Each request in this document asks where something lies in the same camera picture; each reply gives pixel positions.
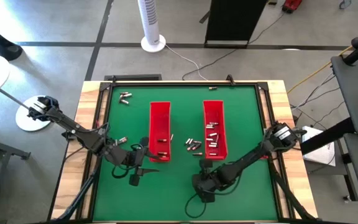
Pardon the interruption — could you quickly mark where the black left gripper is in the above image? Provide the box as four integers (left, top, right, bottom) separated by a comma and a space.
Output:
126, 136, 170, 187

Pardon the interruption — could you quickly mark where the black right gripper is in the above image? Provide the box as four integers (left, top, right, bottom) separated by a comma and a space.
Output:
192, 158, 222, 203

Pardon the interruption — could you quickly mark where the red plastic bin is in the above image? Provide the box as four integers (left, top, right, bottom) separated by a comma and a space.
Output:
149, 101, 172, 163
203, 100, 229, 161

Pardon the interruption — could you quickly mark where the green table mat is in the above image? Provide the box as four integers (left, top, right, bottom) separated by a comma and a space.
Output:
92, 84, 280, 222

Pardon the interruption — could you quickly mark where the black diagonal bar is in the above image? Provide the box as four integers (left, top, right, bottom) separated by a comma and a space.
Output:
300, 117, 356, 156

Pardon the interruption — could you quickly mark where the grey metal stand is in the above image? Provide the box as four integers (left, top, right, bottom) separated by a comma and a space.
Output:
0, 124, 31, 224

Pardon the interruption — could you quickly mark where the white tower fan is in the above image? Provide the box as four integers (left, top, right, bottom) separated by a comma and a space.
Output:
137, 0, 167, 53

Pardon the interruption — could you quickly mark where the black cabinet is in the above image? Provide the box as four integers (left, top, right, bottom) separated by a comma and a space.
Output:
204, 0, 269, 49

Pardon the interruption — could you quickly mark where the black curved stand leg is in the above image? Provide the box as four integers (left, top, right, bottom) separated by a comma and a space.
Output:
0, 16, 24, 62

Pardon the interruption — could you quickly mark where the red floor device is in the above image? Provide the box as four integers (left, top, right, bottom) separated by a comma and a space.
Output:
282, 0, 303, 14

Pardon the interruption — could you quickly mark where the white floor cable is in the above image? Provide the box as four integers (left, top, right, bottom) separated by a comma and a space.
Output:
165, 44, 208, 81

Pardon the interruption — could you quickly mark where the white round pedestal table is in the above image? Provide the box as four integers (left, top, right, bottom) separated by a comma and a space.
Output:
0, 37, 55, 132

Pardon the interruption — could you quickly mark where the black floor cable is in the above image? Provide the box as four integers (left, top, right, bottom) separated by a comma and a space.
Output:
181, 12, 285, 81

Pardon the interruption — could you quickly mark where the thin black cable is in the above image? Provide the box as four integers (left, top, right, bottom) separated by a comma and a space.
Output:
290, 74, 337, 110
314, 101, 346, 125

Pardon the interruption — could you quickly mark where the yellow floor cable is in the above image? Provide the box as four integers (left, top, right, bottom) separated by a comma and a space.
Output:
287, 32, 358, 94

